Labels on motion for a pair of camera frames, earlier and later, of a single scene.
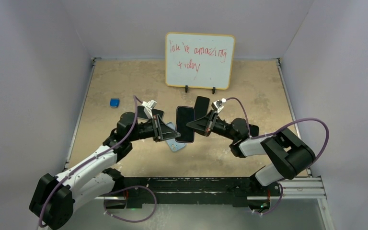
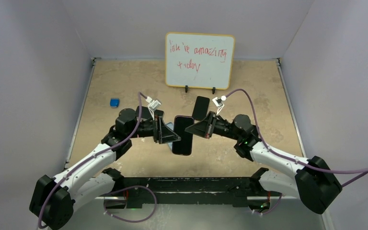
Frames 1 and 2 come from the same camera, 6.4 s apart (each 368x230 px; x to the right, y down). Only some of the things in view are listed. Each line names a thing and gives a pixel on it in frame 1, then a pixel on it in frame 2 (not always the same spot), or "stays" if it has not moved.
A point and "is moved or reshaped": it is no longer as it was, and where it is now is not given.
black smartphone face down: (201, 107) stays
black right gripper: (205, 124) stays
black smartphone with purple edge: (184, 116) is moved or reshaped
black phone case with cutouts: (141, 113) stays
